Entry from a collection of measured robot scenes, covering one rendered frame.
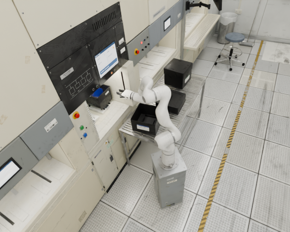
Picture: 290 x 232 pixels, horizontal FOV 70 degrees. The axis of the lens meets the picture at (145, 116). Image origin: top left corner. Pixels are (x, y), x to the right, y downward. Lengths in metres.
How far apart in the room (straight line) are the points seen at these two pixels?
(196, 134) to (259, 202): 1.17
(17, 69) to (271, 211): 2.74
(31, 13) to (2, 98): 0.49
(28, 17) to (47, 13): 0.13
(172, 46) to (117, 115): 1.65
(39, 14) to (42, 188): 1.37
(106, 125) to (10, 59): 1.23
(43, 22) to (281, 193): 2.91
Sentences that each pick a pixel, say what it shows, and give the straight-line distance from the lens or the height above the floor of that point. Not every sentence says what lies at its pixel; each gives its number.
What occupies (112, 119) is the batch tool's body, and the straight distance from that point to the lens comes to 2.31.
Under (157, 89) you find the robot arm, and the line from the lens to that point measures 1.54.
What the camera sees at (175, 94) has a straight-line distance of 2.55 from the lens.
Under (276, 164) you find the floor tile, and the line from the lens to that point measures 3.25.
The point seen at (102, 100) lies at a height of 1.04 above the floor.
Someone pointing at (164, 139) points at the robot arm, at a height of 1.17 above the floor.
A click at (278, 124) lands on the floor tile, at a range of 3.75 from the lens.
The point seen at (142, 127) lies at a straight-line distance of 2.18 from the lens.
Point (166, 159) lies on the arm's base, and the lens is 1.90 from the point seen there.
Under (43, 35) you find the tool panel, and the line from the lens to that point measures 1.43.
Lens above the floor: 2.48
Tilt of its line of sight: 45 degrees down
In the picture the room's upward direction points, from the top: 6 degrees counter-clockwise
